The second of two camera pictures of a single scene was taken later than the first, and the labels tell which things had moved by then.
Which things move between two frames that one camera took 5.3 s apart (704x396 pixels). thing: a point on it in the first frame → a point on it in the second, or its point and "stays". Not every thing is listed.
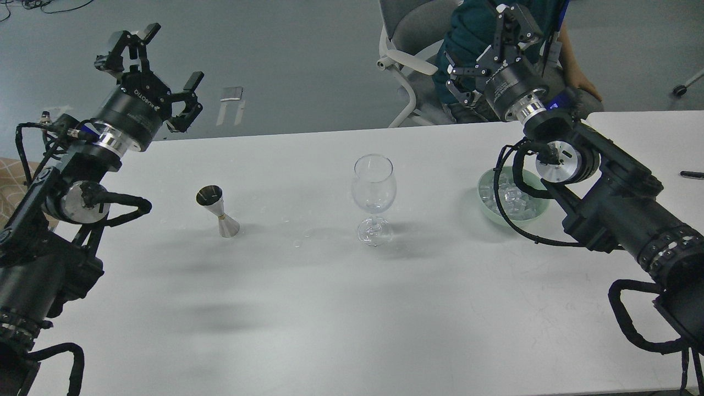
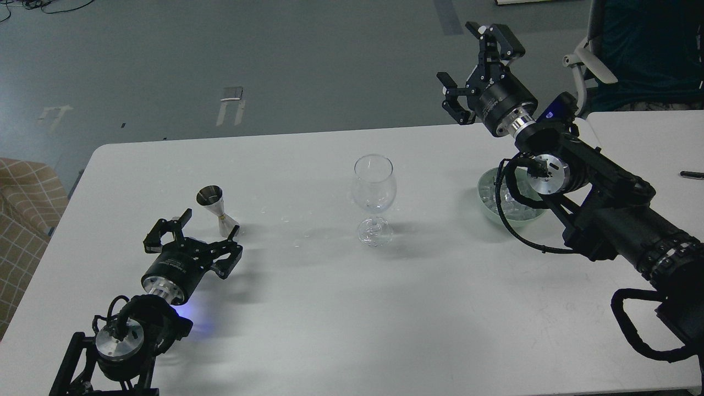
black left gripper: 142,102 → 179,267
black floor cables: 30,4 stays
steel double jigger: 212,197 stays
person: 469,25 → 655,49
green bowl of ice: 518,204 stays
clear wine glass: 373,190 stays
